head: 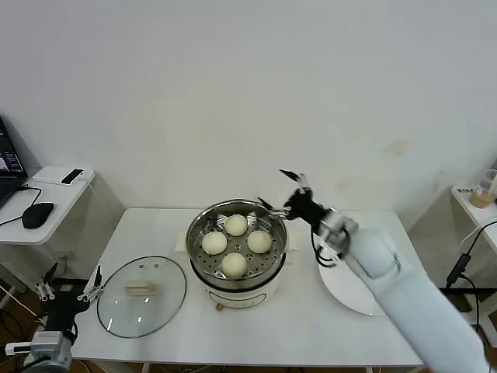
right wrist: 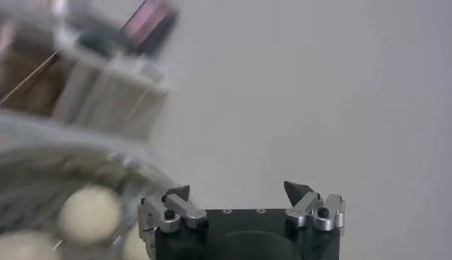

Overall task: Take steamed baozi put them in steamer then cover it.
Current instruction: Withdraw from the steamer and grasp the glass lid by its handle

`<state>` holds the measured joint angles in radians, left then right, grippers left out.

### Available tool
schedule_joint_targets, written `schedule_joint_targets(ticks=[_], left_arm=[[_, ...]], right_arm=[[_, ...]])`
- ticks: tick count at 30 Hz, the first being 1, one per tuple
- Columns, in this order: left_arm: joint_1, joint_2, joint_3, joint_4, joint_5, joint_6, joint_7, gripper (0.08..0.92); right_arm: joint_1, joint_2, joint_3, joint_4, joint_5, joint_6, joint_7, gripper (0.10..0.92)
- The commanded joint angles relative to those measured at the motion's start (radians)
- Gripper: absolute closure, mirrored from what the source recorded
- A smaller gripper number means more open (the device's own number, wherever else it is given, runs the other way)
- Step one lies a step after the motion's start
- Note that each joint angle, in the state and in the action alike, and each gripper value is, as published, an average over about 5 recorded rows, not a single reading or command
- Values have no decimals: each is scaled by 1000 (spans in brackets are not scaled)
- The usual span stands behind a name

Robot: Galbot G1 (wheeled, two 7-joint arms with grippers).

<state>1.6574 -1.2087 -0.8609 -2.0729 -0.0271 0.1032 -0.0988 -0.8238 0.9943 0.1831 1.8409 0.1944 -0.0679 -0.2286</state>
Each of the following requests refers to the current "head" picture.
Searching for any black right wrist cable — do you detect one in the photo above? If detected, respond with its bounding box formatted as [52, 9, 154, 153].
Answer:
[309, 227, 350, 269]

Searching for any cream electric cooking pot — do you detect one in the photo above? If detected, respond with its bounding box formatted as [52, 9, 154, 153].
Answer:
[175, 227, 300, 312]

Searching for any black cable with adapter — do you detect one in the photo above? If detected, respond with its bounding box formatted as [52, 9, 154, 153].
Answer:
[445, 221, 497, 335]

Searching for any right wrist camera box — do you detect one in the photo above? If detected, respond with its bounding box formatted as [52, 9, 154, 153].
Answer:
[316, 207, 358, 249]

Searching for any white steamed baozi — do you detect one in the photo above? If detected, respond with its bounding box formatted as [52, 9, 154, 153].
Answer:
[221, 252, 249, 278]
[201, 232, 228, 256]
[224, 214, 249, 237]
[246, 229, 273, 253]

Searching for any flat white box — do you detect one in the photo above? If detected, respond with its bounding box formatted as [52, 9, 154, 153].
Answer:
[30, 170, 89, 187]

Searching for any small black white device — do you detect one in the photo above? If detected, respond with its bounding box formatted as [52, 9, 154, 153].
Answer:
[61, 168, 85, 185]

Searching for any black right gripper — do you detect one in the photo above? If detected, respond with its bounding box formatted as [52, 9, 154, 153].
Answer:
[255, 169, 325, 226]

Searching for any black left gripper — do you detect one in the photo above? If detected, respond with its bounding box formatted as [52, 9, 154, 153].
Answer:
[33, 262, 105, 331]

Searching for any white round plate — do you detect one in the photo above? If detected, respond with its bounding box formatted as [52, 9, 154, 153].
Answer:
[318, 256, 388, 318]

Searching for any black computer mouse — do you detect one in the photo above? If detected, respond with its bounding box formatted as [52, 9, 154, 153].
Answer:
[21, 202, 55, 230]

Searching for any white cable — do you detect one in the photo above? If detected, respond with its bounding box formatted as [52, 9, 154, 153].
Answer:
[459, 219, 497, 252]

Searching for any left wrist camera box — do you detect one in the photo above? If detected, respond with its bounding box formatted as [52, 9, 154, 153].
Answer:
[4, 329, 65, 358]

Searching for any white side desk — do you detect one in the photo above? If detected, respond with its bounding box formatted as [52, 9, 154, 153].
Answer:
[0, 166, 96, 339]

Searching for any glass lid with cream handle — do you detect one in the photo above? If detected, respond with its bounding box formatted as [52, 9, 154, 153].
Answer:
[96, 255, 187, 339]

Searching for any perforated stainless steamer basket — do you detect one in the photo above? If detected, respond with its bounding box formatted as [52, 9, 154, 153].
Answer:
[185, 200, 289, 281]

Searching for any black laptop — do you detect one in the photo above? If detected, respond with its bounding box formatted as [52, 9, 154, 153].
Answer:
[0, 114, 29, 209]

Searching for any clear plastic drink cup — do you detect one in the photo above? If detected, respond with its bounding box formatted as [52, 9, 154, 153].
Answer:
[467, 169, 497, 209]

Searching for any black laptop cable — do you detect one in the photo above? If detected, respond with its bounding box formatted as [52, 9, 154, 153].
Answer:
[0, 185, 43, 227]

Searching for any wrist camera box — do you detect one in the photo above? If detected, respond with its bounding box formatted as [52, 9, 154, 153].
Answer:
[4, 329, 65, 358]
[316, 207, 358, 249]

